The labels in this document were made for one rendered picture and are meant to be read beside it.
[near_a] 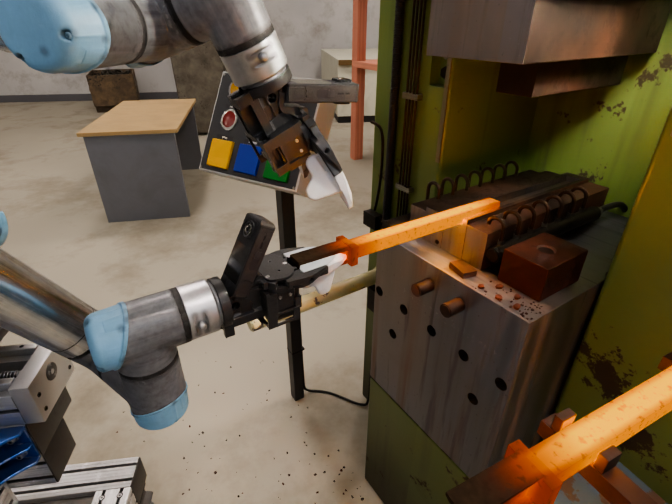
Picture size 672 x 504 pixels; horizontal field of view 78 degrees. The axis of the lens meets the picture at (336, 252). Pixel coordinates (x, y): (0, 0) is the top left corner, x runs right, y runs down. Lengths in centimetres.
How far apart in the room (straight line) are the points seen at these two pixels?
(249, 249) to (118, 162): 279
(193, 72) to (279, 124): 505
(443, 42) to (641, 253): 48
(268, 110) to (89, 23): 22
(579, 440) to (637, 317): 43
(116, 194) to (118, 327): 288
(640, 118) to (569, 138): 16
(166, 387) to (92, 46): 40
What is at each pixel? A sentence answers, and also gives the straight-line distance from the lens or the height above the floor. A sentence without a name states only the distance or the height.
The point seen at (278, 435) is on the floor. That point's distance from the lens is 167.
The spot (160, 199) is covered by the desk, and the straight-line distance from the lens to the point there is 335.
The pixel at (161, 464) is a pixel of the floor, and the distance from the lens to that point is 170.
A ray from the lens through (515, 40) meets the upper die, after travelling 73.
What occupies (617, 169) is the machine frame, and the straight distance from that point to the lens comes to 119.
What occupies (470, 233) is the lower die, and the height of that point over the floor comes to 98.
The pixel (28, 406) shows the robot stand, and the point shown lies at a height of 73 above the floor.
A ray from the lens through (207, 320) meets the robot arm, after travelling 56.
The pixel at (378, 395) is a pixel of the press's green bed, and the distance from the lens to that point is 120.
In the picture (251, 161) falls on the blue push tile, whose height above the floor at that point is 101.
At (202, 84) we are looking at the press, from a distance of 562.
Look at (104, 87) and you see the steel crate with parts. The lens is 778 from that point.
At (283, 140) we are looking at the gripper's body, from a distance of 57.
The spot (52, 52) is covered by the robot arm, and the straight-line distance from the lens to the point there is 46.
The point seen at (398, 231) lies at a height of 101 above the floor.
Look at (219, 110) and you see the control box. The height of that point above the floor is 111.
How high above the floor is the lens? 133
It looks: 30 degrees down
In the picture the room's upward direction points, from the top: straight up
